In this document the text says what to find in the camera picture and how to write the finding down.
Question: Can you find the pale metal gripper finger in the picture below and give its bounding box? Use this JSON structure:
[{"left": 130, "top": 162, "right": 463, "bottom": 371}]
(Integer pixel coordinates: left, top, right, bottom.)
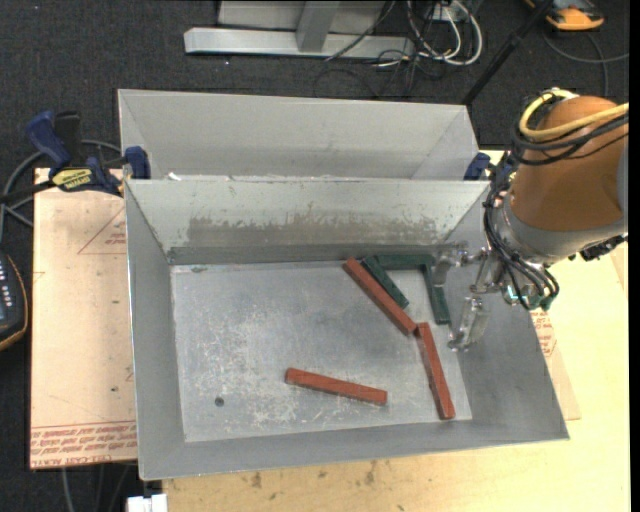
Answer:
[
  {"left": 432, "top": 242, "right": 471, "bottom": 289},
  {"left": 446, "top": 295, "right": 490, "bottom": 353}
]

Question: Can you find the dark green flat block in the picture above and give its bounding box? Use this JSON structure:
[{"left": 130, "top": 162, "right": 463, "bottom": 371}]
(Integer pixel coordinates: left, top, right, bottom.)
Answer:
[
  {"left": 374, "top": 253, "right": 437, "bottom": 269},
  {"left": 423, "top": 264, "right": 452, "bottom": 326},
  {"left": 360, "top": 255, "right": 411, "bottom": 311}
]

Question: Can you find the red-brown flat block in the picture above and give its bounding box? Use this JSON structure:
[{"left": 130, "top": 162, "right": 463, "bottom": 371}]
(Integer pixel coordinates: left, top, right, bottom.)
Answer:
[
  {"left": 341, "top": 257, "right": 418, "bottom": 337},
  {"left": 284, "top": 367, "right": 389, "bottom": 408},
  {"left": 415, "top": 321, "right": 458, "bottom": 421}
]

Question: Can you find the grey metal bin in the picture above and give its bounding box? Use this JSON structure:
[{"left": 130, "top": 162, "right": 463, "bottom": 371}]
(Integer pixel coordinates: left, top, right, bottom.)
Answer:
[{"left": 117, "top": 88, "right": 571, "bottom": 482}]

